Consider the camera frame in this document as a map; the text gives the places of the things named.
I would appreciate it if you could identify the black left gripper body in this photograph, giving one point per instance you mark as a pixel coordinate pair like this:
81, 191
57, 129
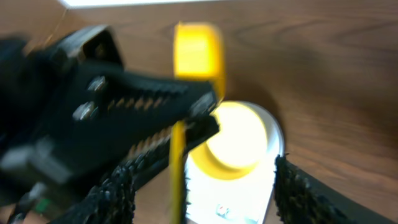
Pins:
47, 150

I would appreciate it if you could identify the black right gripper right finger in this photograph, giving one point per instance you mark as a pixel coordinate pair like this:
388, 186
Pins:
302, 199

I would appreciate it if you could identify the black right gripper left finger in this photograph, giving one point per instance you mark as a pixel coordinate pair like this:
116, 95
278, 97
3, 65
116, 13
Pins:
111, 202

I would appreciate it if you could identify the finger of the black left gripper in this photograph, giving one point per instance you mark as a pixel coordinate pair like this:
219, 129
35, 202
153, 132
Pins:
150, 157
118, 96

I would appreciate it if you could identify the yellow plastic scoop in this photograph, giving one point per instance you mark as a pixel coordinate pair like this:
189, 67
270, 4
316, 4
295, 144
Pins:
198, 56

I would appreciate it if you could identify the white digital kitchen scale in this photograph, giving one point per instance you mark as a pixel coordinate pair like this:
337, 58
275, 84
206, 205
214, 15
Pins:
243, 200

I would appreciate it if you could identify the yellow bowl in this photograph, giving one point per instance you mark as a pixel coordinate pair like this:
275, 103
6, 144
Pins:
238, 148

